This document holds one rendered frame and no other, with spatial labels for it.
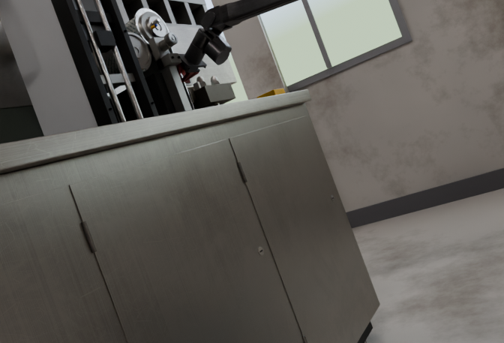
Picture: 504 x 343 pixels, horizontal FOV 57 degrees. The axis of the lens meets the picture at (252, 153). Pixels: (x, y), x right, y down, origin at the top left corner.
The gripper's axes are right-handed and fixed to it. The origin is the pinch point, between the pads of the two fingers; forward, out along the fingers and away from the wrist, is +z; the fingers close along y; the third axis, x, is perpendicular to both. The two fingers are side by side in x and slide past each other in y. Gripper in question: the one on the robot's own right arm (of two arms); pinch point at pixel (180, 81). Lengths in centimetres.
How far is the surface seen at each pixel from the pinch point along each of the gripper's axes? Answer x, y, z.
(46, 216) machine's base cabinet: -40, -81, -10
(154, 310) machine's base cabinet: -60, -67, 1
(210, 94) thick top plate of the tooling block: -9.5, 5.4, -1.7
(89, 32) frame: 1.1, -44.7, -17.2
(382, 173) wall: -61, 191, 47
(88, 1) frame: 10.7, -39.1, -20.2
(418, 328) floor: -112, 26, 20
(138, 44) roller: 9.7, -15.6, -7.8
